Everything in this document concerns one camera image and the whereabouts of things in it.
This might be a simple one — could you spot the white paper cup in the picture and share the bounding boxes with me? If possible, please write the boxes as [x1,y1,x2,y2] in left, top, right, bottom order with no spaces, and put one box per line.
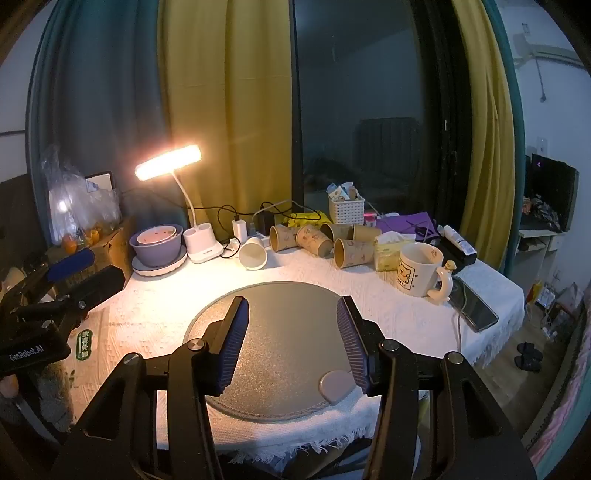
[238,237,269,271]

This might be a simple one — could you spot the brown paper cup right rear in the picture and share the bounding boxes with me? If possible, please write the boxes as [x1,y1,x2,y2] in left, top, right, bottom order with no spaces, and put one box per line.
[353,225,382,243]

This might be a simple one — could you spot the brown paper cup patterned middle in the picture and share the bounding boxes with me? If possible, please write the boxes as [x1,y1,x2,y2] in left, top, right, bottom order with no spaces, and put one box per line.
[297,225,334,258]

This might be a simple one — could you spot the brown paper cup leftmost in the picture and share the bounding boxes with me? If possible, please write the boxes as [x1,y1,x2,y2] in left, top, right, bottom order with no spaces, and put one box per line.
[270,225,298,252]

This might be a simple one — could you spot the person's hand thumb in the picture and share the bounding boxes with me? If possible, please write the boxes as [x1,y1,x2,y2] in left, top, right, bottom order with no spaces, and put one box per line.
[0,375,19,399]

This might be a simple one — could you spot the cardboard box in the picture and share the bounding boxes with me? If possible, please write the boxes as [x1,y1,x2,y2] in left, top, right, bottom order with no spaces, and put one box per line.
[54,218,135,295]

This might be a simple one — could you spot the clear plastic bag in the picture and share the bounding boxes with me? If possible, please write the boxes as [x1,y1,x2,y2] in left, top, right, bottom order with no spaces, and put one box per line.
[41,146,122,245]

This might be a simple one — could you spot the white textured tablecloth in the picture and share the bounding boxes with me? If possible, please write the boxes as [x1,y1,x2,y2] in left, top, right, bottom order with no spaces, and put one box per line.
[65,249,525,468]

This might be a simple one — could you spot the white scalloped plate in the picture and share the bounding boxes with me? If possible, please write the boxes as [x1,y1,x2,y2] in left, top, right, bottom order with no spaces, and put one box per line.
[131,245,188,278]

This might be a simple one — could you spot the round grey placemat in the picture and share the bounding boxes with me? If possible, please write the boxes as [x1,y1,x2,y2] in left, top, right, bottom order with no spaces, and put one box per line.
[184,281,362,423]

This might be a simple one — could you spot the purple bowl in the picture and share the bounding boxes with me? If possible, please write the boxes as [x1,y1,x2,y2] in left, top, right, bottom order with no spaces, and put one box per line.
[129,224,183,267]

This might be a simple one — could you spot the white bear mug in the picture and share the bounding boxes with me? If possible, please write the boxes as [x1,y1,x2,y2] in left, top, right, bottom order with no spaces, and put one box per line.
[396,242,453,304]

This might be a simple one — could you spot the black smartphone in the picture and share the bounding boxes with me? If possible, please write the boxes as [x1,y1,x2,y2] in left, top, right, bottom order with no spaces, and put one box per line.
[450,277,499,333]

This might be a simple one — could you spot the yellow tissue pack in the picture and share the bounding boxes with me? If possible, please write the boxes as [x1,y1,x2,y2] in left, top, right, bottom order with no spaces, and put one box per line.
[374,231,416,272]

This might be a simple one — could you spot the white desk lamp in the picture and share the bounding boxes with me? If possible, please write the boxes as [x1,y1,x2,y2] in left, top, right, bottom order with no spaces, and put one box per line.
[134,144,223,264]

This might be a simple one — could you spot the black slippers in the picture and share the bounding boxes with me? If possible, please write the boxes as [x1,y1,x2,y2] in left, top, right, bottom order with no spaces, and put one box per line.
[514,342,543,373]

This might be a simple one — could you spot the white phone charger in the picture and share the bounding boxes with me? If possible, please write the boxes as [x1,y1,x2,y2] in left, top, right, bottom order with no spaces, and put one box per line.
[232,219,249,244]

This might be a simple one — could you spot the purple folder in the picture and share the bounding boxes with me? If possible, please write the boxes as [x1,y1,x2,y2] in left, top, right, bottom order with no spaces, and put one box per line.
[376,212,439,242]

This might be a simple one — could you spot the white tube bottle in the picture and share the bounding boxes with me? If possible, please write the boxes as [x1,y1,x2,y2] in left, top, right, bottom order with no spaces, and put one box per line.
[438,225,477,256]

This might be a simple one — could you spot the black power adapter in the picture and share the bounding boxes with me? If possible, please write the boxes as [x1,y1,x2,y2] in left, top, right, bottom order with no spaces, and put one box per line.
[256,210,276,236]

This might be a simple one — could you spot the white lattice basket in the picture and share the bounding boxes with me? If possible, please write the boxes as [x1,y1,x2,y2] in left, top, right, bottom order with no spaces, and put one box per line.
[329,196,366,225]

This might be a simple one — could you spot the teal curtain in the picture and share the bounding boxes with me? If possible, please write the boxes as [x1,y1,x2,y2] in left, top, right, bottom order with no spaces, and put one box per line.
[26,1,186,231]

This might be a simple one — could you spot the yellow curtain right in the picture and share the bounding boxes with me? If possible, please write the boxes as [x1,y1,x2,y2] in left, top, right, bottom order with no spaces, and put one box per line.
[453,1,515,268]

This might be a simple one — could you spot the yellow curtain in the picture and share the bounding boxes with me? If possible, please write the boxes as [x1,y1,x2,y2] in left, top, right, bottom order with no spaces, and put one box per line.
[158,1,293,237]
[453,1,515,268]

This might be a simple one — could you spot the black monitor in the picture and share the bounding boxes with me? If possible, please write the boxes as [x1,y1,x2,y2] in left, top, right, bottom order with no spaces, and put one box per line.
[524,154,579,232]

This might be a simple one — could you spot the yellow curtain left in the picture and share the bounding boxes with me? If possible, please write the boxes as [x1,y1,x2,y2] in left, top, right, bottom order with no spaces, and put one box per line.
[158,1,293,237]

